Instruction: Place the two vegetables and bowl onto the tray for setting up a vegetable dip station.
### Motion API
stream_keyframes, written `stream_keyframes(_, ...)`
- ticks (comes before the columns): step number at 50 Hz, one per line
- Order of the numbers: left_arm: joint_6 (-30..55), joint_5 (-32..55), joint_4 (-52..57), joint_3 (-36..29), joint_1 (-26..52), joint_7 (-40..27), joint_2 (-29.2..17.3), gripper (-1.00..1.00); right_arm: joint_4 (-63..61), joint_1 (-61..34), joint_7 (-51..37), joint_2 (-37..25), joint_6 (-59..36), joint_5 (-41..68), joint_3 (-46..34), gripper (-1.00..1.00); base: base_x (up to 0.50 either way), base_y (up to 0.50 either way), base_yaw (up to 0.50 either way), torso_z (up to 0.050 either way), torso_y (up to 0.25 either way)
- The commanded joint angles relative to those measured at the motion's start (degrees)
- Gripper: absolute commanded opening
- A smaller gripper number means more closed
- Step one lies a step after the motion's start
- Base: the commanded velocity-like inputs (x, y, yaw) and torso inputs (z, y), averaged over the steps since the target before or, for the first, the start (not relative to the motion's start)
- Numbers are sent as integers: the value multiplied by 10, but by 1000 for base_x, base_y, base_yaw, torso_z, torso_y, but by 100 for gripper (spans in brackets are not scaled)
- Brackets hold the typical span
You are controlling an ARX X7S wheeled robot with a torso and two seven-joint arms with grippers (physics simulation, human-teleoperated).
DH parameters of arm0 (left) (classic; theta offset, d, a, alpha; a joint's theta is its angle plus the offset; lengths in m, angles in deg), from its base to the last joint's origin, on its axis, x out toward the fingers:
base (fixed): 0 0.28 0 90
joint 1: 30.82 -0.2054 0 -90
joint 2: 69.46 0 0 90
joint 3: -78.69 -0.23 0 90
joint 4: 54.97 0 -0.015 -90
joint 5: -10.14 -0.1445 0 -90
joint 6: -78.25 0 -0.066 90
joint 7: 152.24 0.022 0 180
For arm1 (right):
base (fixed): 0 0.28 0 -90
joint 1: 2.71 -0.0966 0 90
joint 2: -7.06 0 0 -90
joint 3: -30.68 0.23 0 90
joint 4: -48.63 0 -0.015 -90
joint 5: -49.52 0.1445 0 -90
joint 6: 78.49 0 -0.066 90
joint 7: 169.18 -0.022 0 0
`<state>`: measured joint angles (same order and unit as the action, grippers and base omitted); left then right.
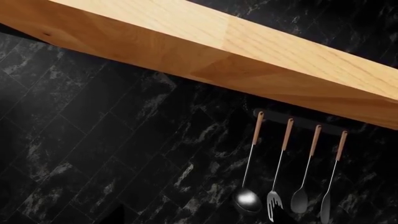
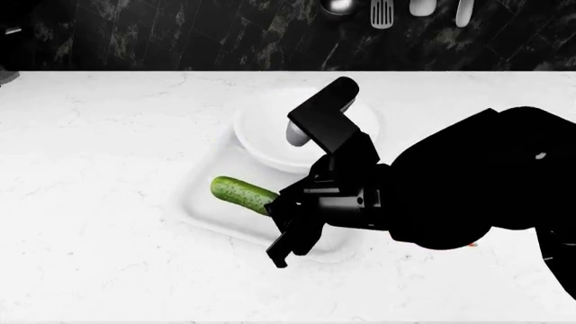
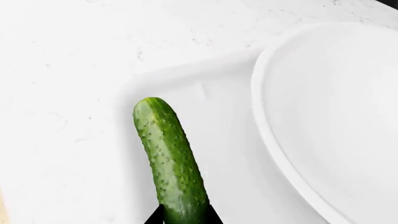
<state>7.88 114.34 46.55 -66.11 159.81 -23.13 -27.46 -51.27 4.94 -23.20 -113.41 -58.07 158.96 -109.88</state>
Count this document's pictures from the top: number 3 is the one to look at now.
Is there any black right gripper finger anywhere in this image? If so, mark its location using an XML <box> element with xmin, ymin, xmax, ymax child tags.
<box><xmin>144</xmin><ymin>203</ymin><xmax>167</xmax><ymax>224</ymax></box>

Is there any green cucumber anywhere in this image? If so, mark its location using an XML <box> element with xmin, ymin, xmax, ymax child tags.
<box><xmin>132</xmin><ymin>96</ymin><xmax>213</xmax><ymax>224</ymax></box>

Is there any white cutting board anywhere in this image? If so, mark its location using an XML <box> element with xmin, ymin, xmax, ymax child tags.
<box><xmin>116</xmin><ymin>59</ymin><xmax>330</xmax><ymax>224</ymax></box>

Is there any white plate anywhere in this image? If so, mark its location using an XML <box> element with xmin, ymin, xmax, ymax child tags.
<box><xmin>251</xmin><ymin>22</ymin><xmax>398</xmax><ymax>224</ymax></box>

